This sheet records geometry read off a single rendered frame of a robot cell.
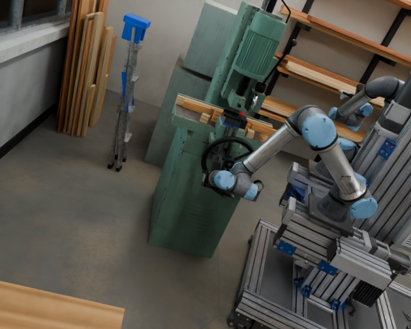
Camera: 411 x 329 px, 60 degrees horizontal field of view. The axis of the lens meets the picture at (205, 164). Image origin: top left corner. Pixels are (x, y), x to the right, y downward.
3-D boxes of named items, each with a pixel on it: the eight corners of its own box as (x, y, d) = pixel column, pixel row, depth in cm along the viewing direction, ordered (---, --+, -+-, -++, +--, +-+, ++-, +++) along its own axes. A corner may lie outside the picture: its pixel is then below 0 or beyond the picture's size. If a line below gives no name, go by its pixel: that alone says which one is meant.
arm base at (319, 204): (344, 211, 181) (353, 196, 177) (346, 226, 168) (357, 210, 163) (316, 198, 183) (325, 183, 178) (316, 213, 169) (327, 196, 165)
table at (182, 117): (169, 132, 183) (173, 121, 181) (171, 110, 210) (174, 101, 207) (275, 164, 196) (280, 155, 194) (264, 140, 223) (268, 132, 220)
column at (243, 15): (202, 119, 228) (246, 2, 196) (200, 106, 247) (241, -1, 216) (234, 129, 233) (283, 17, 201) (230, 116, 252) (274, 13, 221)
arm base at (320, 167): (336, 173, 225) (344, 160, 221) (338, 183, 212) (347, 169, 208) (314, 162, 227) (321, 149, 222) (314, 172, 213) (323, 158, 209)
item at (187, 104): (182, 107, 203) (184, 100, 202) (182, 106, 205) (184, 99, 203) (280, 139, 217) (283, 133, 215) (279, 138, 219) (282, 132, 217)
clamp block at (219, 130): (213, 140, 187) (220, 125, 183) (211, 129, 199) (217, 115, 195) (239, 147, 190) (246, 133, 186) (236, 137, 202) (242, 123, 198)
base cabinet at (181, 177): (146, 243, 230) (181, 151, 199) (152, 193, 281) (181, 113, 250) (211, 259, 240) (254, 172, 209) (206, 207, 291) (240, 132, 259)
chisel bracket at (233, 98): (228, 109, 202) (234, 96, 198) (226, 101, 214) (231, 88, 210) (241, 113, 203) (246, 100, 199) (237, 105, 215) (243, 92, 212)
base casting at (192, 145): (181, 150, 200) (186, 136, 196) (181, 113, 250) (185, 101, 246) (254, 172, 209) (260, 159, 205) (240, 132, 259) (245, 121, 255)
